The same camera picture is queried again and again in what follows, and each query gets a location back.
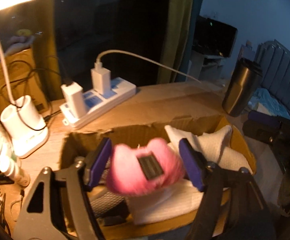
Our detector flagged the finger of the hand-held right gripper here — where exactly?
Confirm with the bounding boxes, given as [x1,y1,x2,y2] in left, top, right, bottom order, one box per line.
[242,120,283,144]
[247,110,282,128]

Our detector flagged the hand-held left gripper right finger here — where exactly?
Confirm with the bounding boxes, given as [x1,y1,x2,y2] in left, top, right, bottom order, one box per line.
[179,138,277,240]

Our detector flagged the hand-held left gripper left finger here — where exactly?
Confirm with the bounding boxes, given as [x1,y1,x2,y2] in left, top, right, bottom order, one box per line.
[15,137,113,240]

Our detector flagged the pink fluffy plush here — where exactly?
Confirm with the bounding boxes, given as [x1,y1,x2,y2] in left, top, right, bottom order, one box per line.
[106,138,187,196]

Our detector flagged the white paper towel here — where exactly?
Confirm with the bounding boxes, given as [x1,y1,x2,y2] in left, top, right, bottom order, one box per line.
[165,125,250,170]

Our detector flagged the white paper napkin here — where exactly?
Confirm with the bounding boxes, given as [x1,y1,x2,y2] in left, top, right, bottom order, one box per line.
[132,180,205,224]

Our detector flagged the cardboard box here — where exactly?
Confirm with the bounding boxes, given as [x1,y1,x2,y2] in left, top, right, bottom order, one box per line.
[60,81,258,233]

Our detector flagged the blue printed blanket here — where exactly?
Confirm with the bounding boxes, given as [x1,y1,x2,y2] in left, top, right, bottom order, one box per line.
[250,87,290,120]

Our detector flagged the steel tumbler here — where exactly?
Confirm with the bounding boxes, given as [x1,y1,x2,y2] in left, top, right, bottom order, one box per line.
[222,58,263,117]

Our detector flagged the white power strip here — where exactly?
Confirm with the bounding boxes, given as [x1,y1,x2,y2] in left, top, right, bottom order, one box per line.
[59,77,137,130]

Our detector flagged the grey padded headboard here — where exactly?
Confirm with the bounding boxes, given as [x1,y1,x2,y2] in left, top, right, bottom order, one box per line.
[256,39,290,115]

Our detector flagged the white desk lamp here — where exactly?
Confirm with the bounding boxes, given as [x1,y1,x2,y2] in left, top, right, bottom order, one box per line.
[0,0,49,158]

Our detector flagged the black computer monitor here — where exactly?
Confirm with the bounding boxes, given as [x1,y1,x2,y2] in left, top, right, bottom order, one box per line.
[194,16,238,58]

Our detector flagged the brown kraft box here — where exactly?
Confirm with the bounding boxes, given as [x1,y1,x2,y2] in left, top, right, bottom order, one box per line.
[0,47,49,120]

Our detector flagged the yellow curtain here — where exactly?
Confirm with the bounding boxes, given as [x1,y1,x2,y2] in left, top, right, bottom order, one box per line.
[157,0,194,84]
[43,0,60,100]

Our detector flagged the teal curtain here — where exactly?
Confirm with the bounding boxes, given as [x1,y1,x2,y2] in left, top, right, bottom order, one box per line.
[185,0,207,80]

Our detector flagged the dark glass door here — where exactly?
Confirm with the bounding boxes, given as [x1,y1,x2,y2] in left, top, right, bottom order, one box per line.
[53,0,175,88]

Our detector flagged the white charger with black cable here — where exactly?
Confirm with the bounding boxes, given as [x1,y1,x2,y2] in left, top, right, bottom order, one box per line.
[60,82,86,117]

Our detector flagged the black cable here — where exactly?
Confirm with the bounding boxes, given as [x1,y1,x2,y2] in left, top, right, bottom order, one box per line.
[0,52,73,130]

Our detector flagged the white charging cable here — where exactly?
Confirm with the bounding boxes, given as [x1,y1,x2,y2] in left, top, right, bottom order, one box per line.
[96,50,203,84]

